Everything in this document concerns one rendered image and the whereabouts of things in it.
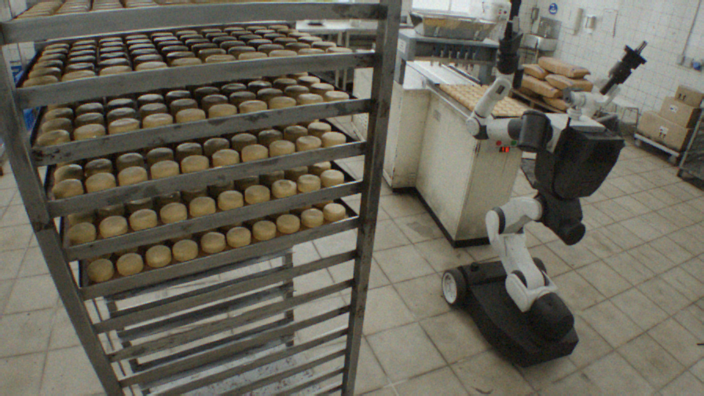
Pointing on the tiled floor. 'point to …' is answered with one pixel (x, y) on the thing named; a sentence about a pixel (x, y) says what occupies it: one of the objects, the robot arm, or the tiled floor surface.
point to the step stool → (623, 112)
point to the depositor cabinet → (397, 126)
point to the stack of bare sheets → (528, 170)
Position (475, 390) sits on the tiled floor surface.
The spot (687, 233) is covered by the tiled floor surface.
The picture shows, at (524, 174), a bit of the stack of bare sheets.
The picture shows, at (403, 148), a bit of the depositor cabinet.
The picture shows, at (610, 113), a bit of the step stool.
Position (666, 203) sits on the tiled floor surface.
